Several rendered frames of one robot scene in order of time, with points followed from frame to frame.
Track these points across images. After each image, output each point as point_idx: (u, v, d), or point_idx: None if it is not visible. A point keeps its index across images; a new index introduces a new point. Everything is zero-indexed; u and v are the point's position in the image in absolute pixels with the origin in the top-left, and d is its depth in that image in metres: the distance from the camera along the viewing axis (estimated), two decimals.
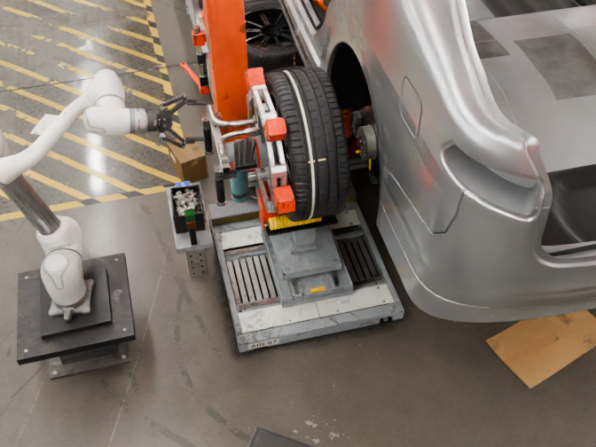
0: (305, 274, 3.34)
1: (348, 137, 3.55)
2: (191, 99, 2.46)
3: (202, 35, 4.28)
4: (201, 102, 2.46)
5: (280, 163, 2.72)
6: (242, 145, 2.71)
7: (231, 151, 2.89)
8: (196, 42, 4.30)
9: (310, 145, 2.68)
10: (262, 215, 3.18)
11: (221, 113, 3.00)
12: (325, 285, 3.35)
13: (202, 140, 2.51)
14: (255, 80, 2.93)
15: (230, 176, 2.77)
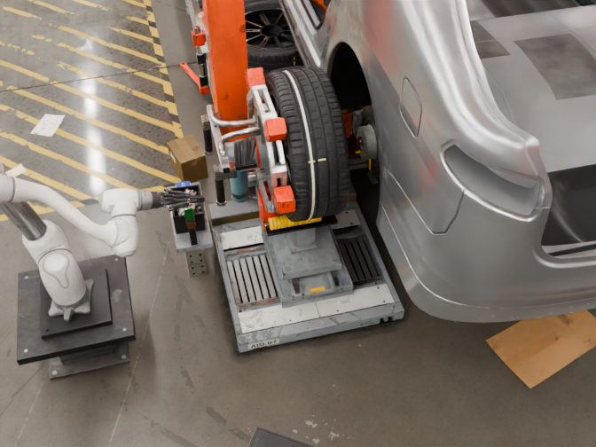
0: (305, 274, 3.34)
1: (348, 137, 3.55)
2: None
3: (202, 35, 4.28)
4: (199, 198, 3.00)
5: (280, 163, 2.72)
6: (242, 145, 2.71)
7: (231, 151, 2.89)
8: (196, 42, 4.30)
9: (310, 145, 2.68)
10: (262, 215, 3.18)
11: (221, 113, 3.00)
12: (325, 285, 3.35)
13: (202, 197, 2.99)
14: (255, 80, 2.93)
15: (230, 176, 2.77)
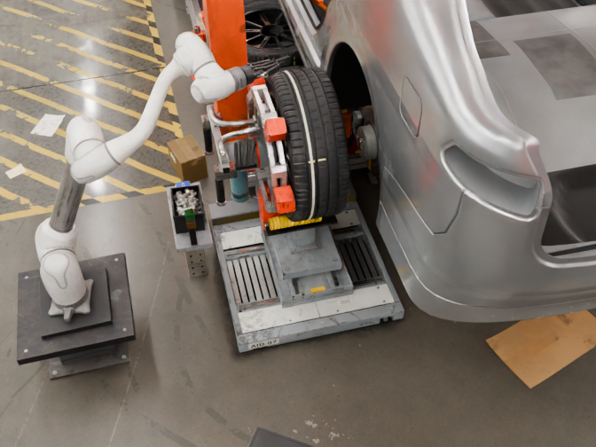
0: (305, 274, 3.34)
1: (348, 137, 3.55)
2: (281, 62, 2.70)
3: (202, 35, 4.28)
4: (287, 60, 2.73)
5: (280, 163, 2.72)
6: (242, 145, 2.71)
7: (231, 151, 2.89)
8: None
9: (310, 145, 2.68)
10: (262, 215, 3.18)
11: (221, 113, 3.00)
12: (325, 285, 3.35)
13: (286, 62, 2.75)
14: (255, 80, 2.93)
15: (230, 176, 2.77)
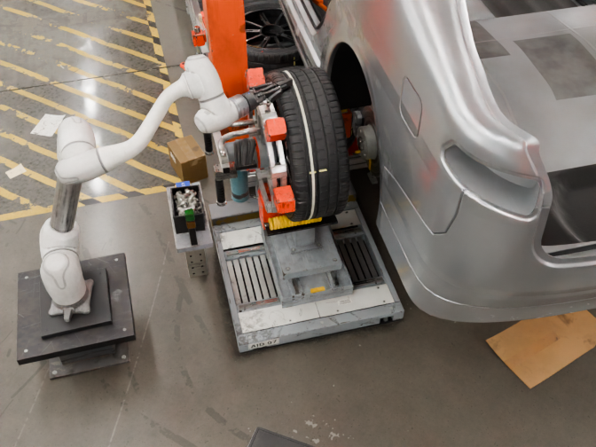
0: (305, 274, 3.34)
1: (348, 137, 3.55)
2: (283, 86, 2.71)
3: (202, 35, 4.28)
4: (289, 83, 2.74)
5: (280, 163, 2.72)
6: (242, 145, 2.71)
7: (231, 151, 2.89)
8: (196, 42, 4.30)
9: (312, 156, 2.68)
10: (262, 215, 3.18)
11: None
12: (325, 285, 3.35)
13: (289, 84, 2.76)
14: (255, 80, 2.93)
15: (230, 176, 2.77)
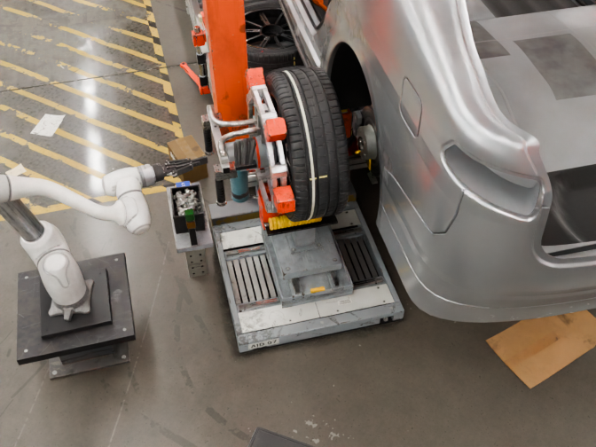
0: (305, 274, 3.34)
1: (348, 137, 3.55)
2: None
3: (202, 35, 4.28)
4: (203, 159, 2.92)
5: (280, 163, 2.72)
6: (242, 145, 2.71)
7: (231, 151, 2.89)
8: (196, 42, 4.30)
9: (313, 163, 2.69)
10: (262, 215, 3.18)
11: (221, 113, 3.00)
12: (325, 285, 3.35)
13: (205, 157, 2.90)
14: (255, 80, 2.93)
15: (230, 176, 2.77)
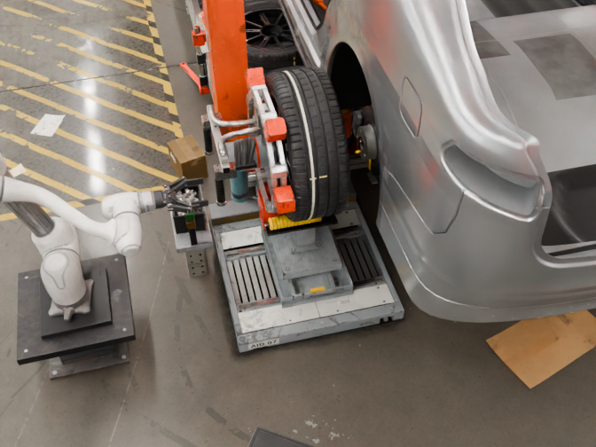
0: (305, 274, 3.34)
1: (348, 137, 3.55)
2: (195, 205, 2.76)
3: (202, 35, 4.28)
4: (204, 203, 2.78)
5: (280, 163, 2.72)
6: (242, 145, 2.71)
7: (231, 151, 2.89)
8: (196, 42, 4.30)
9: (313, 163, 2.69)
10: (262, 215, 3.18)
11: (221, 113, 3.00)
12: (325, 285, 3.35)
13: (201, 183, 2.88)
14: (255, 80, 2.93)
15: (230, 176, 2.77)
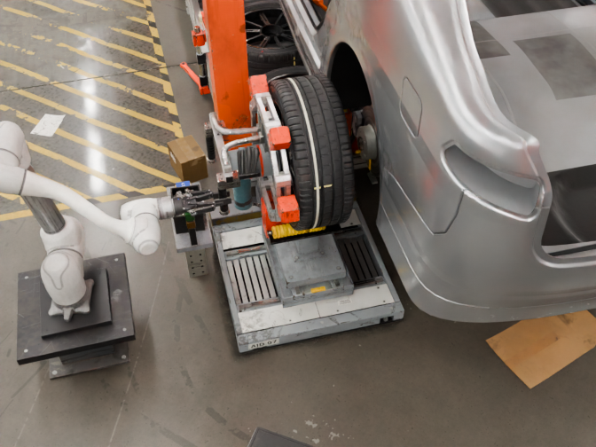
0: (309, 283, 3.30)
1: None
2: (218, 202, 2.77)
3: (202, 35, 4.28)
4: (228, 201, 2.79)
5: (284, 172, 2.68)
6: (246, 153, 2.67)
7: (233, 159, 2.85)
8: (196, 42, 4.30)
9: (317, 172, 2.66)
10: (266, 223, 3.14)
11: (223, 121, 2.96)
12: (325, 285, 3.36)
13: (227, 196, 2.83)
14: (259, 87, 2.89)
15: (233, 184, 2.73)
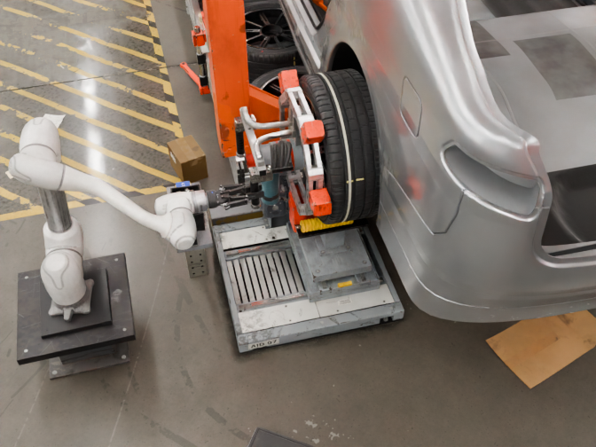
0: (335, 277, 3.33)
1: None
2: (252, 196, 2.80)
3: (202, 35, 4.28)
4: (260, 195, 2.81)
5: (317, 166, 2.71)
6: (278, 147, 2.70)
7: (265, 153, 2.88)
8: (196, 42, 4.30)
9: (350, 166, 2.68)
10: (294, 218, 3.17)
11: (254, 115, 2.99)
12: (351, 279, 3.38)
13: (260, 190, 2.86)
14: (289, 82, 2.92)
15: (265, 178, 2.75)
